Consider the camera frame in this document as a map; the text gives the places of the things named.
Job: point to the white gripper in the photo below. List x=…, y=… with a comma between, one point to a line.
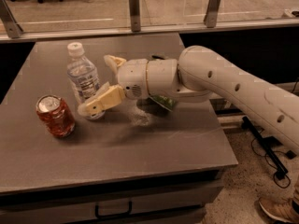
x=132, y=76

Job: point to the clear plastic water bottle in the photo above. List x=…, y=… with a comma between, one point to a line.
x=82, y=73

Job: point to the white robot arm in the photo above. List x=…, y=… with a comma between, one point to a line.
x=193, y=77

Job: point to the red coke can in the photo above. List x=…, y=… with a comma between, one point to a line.
x=54, y=112

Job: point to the green Kettle chips bag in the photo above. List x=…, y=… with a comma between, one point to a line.
x=163, y=101

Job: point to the grey cabinet drawer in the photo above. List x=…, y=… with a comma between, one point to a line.
x=175, y=204

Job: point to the black floor stand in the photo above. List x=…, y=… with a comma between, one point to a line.
x=281, y=169

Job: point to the brown shoe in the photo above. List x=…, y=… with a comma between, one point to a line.
x=285, y=212

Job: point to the grey metal post middle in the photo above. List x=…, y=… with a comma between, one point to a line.
x=135, y=20

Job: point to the grey metal post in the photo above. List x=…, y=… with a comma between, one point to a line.
x=211, y=16
x=135, y=20
x=11, y=26

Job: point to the grey metal post left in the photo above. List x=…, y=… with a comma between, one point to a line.
x=11, y=26

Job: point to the grey metal post right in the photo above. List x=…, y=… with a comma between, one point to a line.
x=211, y=16

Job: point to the black drawer handle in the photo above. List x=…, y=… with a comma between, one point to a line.
x=113, y=209

